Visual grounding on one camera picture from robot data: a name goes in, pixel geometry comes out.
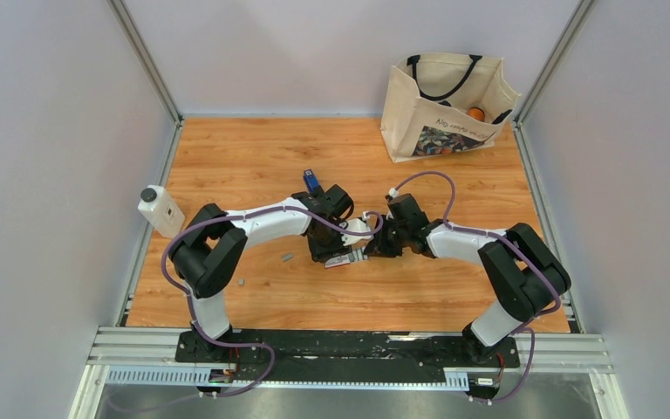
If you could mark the beige canvas tote bag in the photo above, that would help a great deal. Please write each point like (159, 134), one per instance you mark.
(427, 99)

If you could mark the white bottle black cap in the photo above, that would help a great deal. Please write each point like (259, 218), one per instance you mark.
(161, 211)

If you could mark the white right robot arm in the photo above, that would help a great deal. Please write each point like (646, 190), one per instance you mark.
(524, 274)

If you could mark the slotted white cable duct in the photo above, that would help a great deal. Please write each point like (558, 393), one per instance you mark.
(195, 377)

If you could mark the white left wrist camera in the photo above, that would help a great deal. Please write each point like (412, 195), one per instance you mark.
(357, 230)

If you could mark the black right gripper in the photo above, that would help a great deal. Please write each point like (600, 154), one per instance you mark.
(379, 248)

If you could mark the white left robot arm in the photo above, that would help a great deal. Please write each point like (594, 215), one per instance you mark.
(205, 255)

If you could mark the orange ball in bag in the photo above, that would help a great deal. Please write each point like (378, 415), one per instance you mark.
(476, 113)

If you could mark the blue black stapler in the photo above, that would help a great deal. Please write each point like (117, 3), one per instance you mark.
(311, 183)

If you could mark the red white staple box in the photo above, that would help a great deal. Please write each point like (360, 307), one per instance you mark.
(352, 257)

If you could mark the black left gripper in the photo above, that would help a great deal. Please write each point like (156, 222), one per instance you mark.
(320, 254)

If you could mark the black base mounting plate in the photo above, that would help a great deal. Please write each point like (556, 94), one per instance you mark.
(319, 355)

